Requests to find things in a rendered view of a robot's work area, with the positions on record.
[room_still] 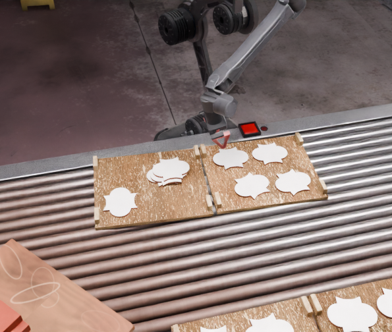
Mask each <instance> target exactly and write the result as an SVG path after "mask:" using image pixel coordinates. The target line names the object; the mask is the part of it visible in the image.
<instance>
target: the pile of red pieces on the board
mask: <svg viewBox="0 0 392 332"><path fill-rule="evenodd" d="M30 330H31V329H30V326H29V325H28V324H27V323H26V322H25V321H24V320H23V319H22V317H21V315H20V314H19V313H17V312H16V311H14V310H13V309H12V308H11V307H10V306H8V305H7V304H5V303H4V302H3V301H2V300H0V332H30Z"/></svg>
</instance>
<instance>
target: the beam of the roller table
mask: <svg viewBox="0 0 392 332"><path fill-rule="evenodd" d="M384 119H392V103H389V104H385V105H377V106H372V107H365V108H360V109H352V110H348V111H340V112H335V113H328V114H323V115H315V116H311V117H303V118H298V119H290V120H286V121H278V122H273V123H266V124H258V127H259V129H260V128H261V127H262V126H266V127H267V128H268V130H267V131H262V130H261V129H260V131H261V135H260V136H253V137H248V138H243V136H242V134H241V132H240V130H239V128H233V129H229V130H220V131H219V132H227V131H229V132H230V137H229V139H228V141H227V144H230V143H236V142H246V141H252V140H263V139H268V138H276V137H281V136H288V135H293V134H295V132H299V134H300V133H305V132H313V131H317V130H325V129H329V128H337V127H341V126H348V125H356V124H360V123H368V122H372V121H380V120H384ZM219 132H217V133H219ZM217 133H216V134H217ZM200 144H204V146H214V145H217V144H216V143H215V142H213V141H212V139H211V136H210V134H209V132H208V133H203V134H195V135H191V136H183V137H178V138H171V139H166V140H158V141H154V142H146V143H141V144H134V145H129V146H121V147H117V148H109V149H104V150H96V151H92V152H84V153H76V154H72V155H64V156H59V157H52V158H47V159H39V160H35V161H27V162H22V163H14V164H10V165H2V166H0V183H2V182H10V181H14V180H22V179H29V178H34V177H42V176H46V175H54V174H58V173H66V172H70V171H77V170H82V169H89V168H93V156H97V157H98V159H100V158H106V157H119V156H126V155H138V154H144V153H156V152H168V151H175V150H187V149H193V148H194V146H196V145H198V149H199V147H200Z"/></svg>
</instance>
